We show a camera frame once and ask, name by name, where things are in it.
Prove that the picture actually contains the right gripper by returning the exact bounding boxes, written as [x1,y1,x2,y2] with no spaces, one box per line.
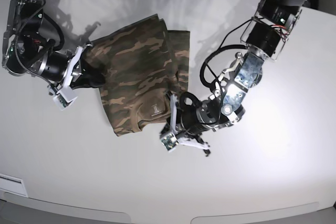
[38,52,106,89]

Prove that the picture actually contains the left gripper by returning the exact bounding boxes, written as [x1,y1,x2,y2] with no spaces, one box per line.
[167,91,213,156]

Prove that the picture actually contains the camouflage T-shirt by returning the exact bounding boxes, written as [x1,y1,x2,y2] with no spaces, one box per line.
[83,15,191,136]

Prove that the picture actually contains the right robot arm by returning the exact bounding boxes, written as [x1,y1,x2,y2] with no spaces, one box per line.
[2,0,105,91]

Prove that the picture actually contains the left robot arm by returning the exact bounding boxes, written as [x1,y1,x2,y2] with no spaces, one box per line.
[160,0,306,155]

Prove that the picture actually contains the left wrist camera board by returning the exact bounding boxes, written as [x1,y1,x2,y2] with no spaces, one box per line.
[160,130,179,152]

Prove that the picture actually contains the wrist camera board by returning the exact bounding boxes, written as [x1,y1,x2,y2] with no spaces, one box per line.
[53,87,77,111]
[160,130,179,152]

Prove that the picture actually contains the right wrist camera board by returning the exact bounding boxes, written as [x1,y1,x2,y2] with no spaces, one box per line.
[53,87,77,111]

